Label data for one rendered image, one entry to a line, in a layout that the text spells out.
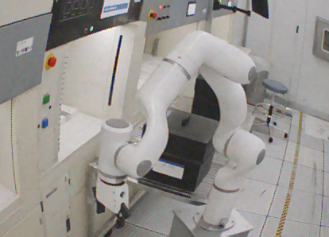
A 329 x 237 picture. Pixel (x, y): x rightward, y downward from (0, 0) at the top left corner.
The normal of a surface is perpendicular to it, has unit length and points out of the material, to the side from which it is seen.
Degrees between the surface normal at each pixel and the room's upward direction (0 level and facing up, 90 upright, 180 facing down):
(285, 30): 90
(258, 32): 90
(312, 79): 90
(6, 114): 90
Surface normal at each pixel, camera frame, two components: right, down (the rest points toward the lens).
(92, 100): -0.34, 0.30
